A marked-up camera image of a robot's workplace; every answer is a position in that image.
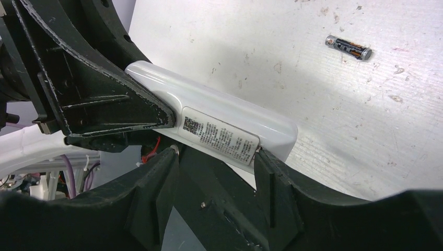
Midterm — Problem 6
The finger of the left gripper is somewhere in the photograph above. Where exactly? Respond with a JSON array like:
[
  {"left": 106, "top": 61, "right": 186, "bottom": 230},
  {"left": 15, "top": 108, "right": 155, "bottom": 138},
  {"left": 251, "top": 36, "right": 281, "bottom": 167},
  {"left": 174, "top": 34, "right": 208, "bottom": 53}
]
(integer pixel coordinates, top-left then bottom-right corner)
[{"left": 64, "top": 131, "right": 277, "bottom": 251}]

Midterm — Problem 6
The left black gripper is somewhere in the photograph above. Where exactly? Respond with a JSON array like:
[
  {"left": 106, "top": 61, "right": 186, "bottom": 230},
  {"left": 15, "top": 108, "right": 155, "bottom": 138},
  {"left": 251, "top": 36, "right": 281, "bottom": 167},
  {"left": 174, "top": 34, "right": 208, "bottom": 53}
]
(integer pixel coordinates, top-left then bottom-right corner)
[{"left": 0, "top": 0, "right": 176, "bottom": 138}]

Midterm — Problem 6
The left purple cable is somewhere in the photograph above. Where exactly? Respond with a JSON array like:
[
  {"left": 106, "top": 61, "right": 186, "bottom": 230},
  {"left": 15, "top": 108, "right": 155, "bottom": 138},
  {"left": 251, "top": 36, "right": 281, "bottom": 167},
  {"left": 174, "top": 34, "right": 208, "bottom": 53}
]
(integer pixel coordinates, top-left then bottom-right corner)
[{"left": 59, "top": 154, "right": 101, "bottom": 200}]

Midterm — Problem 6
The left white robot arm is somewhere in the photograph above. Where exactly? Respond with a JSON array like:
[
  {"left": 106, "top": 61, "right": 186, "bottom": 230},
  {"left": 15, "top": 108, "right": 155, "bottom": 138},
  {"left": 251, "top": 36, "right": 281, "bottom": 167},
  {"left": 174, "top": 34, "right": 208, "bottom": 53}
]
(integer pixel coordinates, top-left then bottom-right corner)
[{"left": 1, "top": 1, "right": 269, "bottom": 250}]

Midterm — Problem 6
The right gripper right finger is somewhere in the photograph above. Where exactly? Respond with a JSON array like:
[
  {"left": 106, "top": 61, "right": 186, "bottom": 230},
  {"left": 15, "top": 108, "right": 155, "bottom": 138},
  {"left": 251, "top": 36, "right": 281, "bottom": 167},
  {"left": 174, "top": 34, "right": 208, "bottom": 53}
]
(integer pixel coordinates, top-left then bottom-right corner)
[{"left": 254, "top": 150, "right": 442, "bottom": 250}]

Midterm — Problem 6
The white remote control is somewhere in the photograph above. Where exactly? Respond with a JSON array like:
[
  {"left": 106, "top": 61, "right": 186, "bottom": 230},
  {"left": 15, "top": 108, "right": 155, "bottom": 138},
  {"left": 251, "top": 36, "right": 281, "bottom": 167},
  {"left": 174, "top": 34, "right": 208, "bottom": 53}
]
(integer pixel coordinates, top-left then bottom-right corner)
[{"left": 125, "top": 61, "right": 298, "bottom": 173}]

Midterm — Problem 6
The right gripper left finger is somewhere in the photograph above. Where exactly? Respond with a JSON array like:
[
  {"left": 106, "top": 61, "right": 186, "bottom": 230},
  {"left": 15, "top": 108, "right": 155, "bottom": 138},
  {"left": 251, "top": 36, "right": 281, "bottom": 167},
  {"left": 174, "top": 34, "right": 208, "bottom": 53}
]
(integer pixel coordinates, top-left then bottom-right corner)
[{"left": 1, "top": 148, "right": 179, "bottom": 250}]

